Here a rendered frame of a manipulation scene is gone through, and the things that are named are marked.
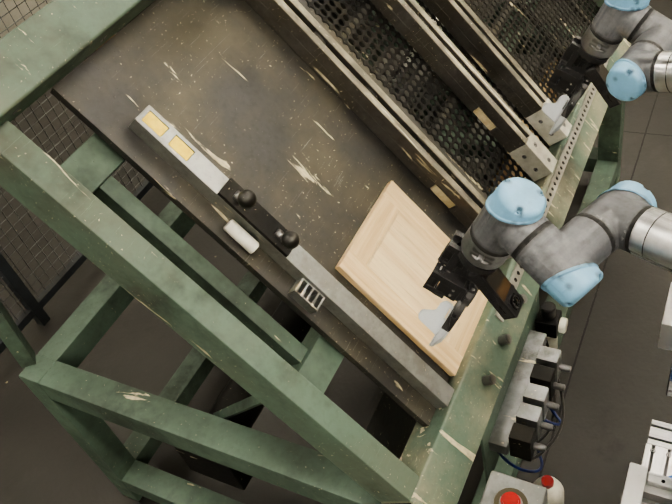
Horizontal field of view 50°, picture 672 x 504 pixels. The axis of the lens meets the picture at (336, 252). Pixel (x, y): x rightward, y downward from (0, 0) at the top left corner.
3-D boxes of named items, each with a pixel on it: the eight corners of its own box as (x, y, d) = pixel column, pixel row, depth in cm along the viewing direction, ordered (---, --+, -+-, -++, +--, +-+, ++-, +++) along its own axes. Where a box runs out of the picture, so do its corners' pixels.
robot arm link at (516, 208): (530, 228, 98) (486, 186, 100) (498, 270, 107) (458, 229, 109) (564, 204, 102) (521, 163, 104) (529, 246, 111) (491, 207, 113)
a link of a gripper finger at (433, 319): (407, 331, 126) (432, 288, 123) (436, 348, 126) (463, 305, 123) (404, 337, 123) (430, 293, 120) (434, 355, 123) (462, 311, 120)
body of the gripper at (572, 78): (553, 69, 167) (578, 28, 157) (586, 86, 166) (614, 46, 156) (544, 88, 162) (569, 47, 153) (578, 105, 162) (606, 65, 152)
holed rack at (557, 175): (501, 322, 187) (503, 322, 186) (494, 315, 186) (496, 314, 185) (629, 7, 282) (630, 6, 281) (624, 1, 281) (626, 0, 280)
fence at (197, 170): (436, 408, 172) (447, 406, 169) (127, 127, 147) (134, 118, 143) (443, 392, 175) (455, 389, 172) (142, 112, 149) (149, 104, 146)
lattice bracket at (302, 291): (310, 314, 159) (317, 311, 157) (287, 293, 157) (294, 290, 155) (318, 301, 161) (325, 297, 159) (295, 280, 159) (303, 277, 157)
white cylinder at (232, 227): (220, 230, 152) (248, 255, 154) (227, 226, 150) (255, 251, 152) (228, 221, 154) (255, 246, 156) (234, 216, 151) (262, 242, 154)
